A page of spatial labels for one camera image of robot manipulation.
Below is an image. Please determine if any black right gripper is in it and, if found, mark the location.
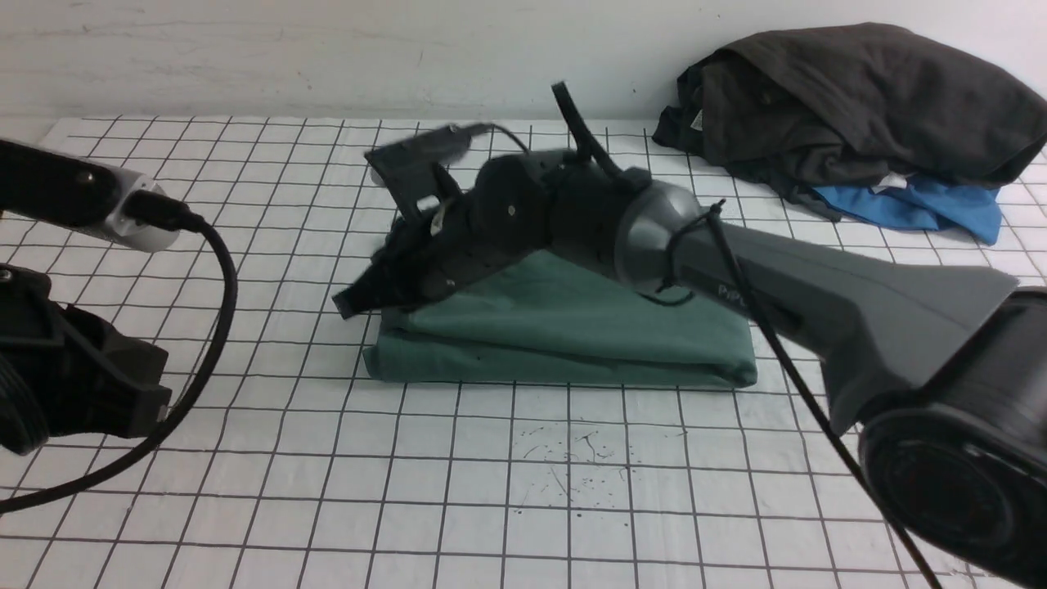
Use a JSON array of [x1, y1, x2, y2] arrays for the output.
[[333, 150, 654, 318]]

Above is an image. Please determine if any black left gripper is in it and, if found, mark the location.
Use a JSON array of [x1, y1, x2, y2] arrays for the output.
[[1, 264, 172, 447]]

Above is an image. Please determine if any green long-sleeve top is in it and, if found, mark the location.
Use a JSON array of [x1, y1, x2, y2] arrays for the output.
[[364, 251, 758, 389]]

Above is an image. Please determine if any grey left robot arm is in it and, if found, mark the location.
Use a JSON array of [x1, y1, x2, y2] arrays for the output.
[[1, 264, 172, 456]]

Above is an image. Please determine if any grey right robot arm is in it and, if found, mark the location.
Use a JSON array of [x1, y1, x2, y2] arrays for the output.
[[334, 146, 1046, 588]]

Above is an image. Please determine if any dark grey garment pile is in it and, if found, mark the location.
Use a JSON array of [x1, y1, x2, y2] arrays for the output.
[[652, 23, 1046, 221]]

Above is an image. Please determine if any blue garment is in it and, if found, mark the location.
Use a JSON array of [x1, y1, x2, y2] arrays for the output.
[[814, 173, 1002, 245]]

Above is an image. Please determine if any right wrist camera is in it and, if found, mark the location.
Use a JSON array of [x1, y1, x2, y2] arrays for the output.
[[364, 124, 493, 225]]

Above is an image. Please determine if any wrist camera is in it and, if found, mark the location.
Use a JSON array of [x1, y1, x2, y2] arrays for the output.
[[1, 139, 190, 253], [364, 124, 493, 225]]

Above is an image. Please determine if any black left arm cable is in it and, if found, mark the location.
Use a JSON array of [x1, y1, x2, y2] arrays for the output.
[[0, 196, 240, 515]]

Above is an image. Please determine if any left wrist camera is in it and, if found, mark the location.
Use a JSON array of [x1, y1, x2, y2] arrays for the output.
[[1, 139, 190, 253]]

